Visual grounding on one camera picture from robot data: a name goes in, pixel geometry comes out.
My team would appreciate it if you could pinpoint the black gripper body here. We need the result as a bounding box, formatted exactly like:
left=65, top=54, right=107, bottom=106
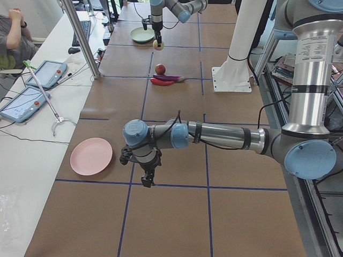
left=153, top=27, right=161, bottom=37
left=140, top=149, right=162, bottom=177

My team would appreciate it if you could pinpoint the green peach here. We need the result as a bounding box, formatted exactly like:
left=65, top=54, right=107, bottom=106
left=152, top=40, right=165, bottom=51

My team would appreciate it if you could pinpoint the red pomegranate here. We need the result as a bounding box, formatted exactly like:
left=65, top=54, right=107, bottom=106
left=154, top=64, right=166, bottom=75

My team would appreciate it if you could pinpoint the red chili pepper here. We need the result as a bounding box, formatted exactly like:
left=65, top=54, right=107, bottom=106
left=150, top=78, right=174, bottom=86

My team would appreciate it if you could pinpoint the purple eggplant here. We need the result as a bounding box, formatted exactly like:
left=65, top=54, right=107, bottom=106
left=153, top=74, right=186, bottom=82

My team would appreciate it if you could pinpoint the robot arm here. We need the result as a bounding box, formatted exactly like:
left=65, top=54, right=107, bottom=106
left=125, top=1, right=337, bottom=187
left=148, top=0, right=208, bottom=47

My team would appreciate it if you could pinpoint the green plate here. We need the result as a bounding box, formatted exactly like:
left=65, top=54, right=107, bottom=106
left=130, top=27, right=155, bottom=43

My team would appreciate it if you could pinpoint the pink plate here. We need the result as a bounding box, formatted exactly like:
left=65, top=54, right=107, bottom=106
left=70, top=138, right=113, bottom=176

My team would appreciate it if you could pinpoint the black keyboard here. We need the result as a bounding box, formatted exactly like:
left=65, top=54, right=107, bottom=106
left=71, top=20, right=92, bottom=47

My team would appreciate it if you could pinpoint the black computer mouse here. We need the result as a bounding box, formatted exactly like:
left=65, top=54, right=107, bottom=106
left=68, top=47, right=80, bottom=54

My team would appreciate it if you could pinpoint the reacher grabber stick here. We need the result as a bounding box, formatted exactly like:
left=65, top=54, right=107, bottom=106
left=23, top=60, right=77, bottom=137

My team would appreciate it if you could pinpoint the far teach pendant tablet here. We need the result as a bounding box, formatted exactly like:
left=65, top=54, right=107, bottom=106
left=28, top=60, right=68, bottom=90

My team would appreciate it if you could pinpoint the teach pendant tablet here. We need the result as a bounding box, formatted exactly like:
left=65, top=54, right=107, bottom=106
left=1, top=86, right=47, bottom=123
left=28, top=60, right=68, bottom=90

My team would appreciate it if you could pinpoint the near teach pendant tablet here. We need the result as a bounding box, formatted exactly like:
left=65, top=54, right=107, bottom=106
left=1, top=86, right=47, bottom=123

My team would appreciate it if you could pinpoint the seated person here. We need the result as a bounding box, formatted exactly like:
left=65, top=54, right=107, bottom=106
left=1, top=7, right=39, bottom=70

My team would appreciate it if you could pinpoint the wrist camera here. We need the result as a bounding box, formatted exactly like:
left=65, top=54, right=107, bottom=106
left=120, top=146, right=135, bottom=165
left=141, top=16, right=151, bottom=31

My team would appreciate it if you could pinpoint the aluminium frame post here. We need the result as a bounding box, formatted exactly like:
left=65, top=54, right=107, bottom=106
left=57, top=0, right=100, bottom=79

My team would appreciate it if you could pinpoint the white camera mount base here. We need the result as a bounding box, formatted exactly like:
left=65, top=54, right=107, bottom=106
left=212, top=0, right=273, bottom=93

